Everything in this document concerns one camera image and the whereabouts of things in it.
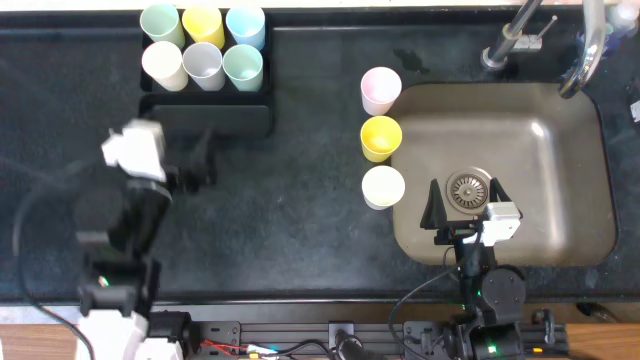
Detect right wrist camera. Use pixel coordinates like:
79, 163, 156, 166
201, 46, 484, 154
462, 201, 522, 247

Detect white cup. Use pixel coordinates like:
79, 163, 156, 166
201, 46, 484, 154
141, 40, 190, 93
361, 165, 407, 211

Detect steel sink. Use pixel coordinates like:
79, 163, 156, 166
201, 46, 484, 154
389, 81, 619, 268

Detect yellow cup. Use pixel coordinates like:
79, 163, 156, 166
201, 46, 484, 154
359, 115, 404, 164
181, 5, 226, 50

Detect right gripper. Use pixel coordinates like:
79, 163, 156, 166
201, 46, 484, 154
419, 177, 514, 247

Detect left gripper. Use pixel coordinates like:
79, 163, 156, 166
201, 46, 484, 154
164, 126, 220, 195

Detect steel tap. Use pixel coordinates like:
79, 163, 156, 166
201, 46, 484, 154
479, 0, 609, 100

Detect mounting rail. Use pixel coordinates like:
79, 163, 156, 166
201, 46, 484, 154
149, 309, 571, 360

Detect grey cup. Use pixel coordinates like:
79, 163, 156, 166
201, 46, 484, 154
181, 41, 227, 92

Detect pink cup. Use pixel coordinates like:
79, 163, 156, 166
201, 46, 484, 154
360, 66, 403, 117

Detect black tray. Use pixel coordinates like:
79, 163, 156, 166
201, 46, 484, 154
138, 9, 274, 99
138, 94, 275, 140

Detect blue cup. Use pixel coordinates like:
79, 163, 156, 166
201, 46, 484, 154
225, 5, 267, 52

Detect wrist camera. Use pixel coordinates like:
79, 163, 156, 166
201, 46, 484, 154
101, 118, 169, 184
462, 201, 522, 247

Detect blue soap bottle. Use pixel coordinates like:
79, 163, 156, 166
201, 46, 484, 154
574, 0, 640, 59

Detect green cup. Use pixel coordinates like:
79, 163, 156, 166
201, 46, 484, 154
139, 3, 186, 50
222, 43, 265, 93

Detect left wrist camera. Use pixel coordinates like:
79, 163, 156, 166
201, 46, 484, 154
101, 118, 169, 184

